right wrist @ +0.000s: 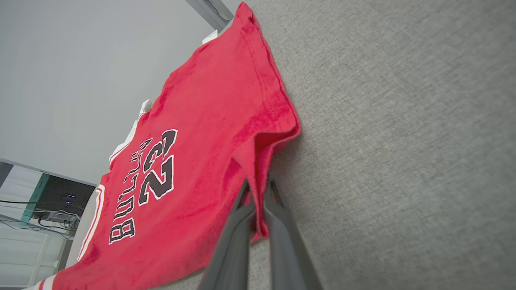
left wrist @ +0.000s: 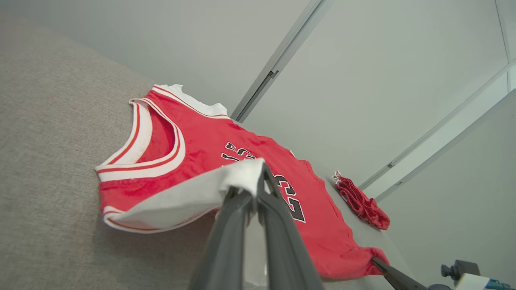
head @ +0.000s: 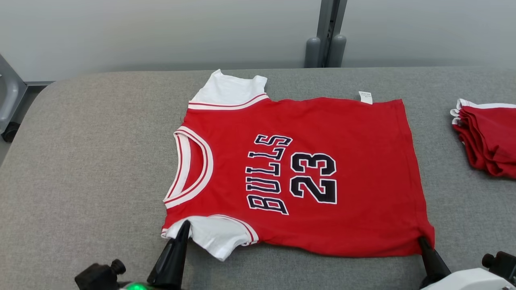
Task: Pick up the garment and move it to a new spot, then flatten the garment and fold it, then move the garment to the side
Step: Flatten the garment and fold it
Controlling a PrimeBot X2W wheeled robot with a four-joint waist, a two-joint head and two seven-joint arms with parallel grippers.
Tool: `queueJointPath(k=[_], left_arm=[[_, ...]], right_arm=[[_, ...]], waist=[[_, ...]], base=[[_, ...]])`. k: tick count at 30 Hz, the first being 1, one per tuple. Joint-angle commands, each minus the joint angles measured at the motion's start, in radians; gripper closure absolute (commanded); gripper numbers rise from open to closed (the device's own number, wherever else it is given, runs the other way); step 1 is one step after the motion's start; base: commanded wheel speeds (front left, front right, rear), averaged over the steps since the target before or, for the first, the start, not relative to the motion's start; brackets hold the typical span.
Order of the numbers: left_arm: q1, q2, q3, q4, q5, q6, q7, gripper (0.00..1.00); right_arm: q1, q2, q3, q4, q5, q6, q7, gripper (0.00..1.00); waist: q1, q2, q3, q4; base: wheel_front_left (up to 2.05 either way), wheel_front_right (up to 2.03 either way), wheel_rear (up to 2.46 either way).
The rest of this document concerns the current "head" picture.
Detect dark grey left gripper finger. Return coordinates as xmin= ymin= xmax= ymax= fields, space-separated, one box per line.
xmin=147 ymin=220 xmax=191 ymax=288

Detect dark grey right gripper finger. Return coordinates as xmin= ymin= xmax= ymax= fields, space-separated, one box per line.
xmin=418 ymin=236 xmax=451 ymax=288

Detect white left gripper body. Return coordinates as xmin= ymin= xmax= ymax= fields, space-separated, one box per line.
xmin=119 ymin=282 xmax=180 ymax=290

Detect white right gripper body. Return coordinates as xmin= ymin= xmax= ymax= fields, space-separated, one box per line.
xmin=421 ymin=268 xmax=512 ymax=290

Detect red Bulls jersey white sleeves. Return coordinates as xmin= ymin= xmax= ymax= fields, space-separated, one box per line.
xmin=161 ymin=69 xmax=436 ymax=262

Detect red shorts with white stripe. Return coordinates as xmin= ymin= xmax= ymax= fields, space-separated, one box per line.
xmin=450 ymin=99 xmax=516 ymax=180

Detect grey curved wheeled frame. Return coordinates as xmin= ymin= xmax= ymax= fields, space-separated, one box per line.
xmin=0 ymin=54 xmax=28 ymax=142

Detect grey aluminium partition post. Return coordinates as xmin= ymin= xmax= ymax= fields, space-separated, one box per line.
xmin=304 ymin=0 xmax=348 ymax=68

